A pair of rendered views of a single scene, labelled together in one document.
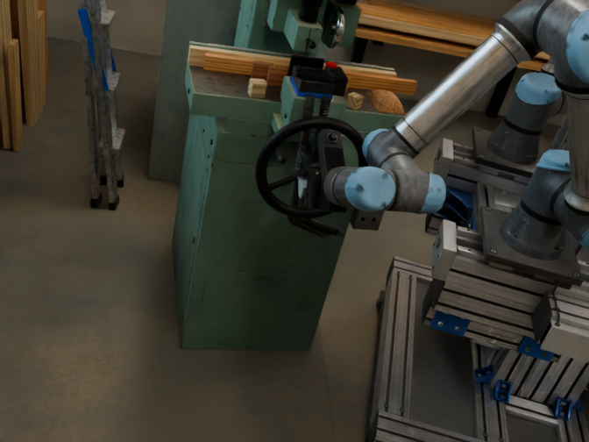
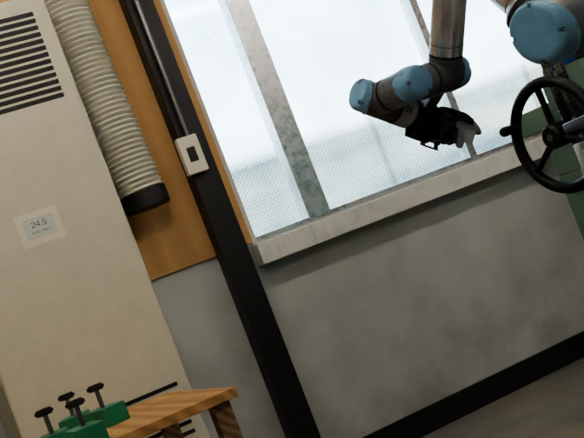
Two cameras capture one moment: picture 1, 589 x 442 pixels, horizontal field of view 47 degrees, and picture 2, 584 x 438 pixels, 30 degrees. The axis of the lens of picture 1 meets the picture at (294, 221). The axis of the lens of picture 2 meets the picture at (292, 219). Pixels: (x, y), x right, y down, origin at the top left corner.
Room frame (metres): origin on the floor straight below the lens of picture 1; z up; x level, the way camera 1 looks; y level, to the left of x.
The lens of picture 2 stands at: (0.28, -2.42, 0.77)
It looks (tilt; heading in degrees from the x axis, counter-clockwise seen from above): 2 degrees up; 78
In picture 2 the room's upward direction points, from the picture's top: 21 degrees counter-clockwise
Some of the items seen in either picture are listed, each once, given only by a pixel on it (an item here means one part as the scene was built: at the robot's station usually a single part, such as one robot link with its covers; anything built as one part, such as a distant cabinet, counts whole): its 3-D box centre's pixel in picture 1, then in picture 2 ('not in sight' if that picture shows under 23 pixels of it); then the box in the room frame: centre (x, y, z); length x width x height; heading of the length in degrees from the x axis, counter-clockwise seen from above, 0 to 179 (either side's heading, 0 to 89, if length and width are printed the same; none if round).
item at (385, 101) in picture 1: (386, 98); not in sight; (1.80, -0.17, 0.91); 0.12 x 0.09 x 0.03; 20
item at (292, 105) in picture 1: (311, 105); (582, 80); (1.62, 0.03, 0.91); 0.15 x 0.14 x 0.09; 110
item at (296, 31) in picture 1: (302, 33); not in sight; (1.82, 0.11, 1.03); 0.14 x 0.07 x 0.09; 20
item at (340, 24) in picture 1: (334, 28); not in sight; (1.96, 0.03, 1.02); 0.12 x 0.03 x 0.12; 20
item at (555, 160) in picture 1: (561, 182); not in sight; (1.38, -0.55, 0.98); 0.13 x 0.12 x 0.14; 23
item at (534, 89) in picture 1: (535, 100); not in sight; (1.89, -0.58, 0.98); 0.13 x 0.12 x 0.14; 142
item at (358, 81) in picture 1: (314, 74); not in sight; (1.82, 0.05, 0.92); 0.62 x 0.02 x 0.04; 110
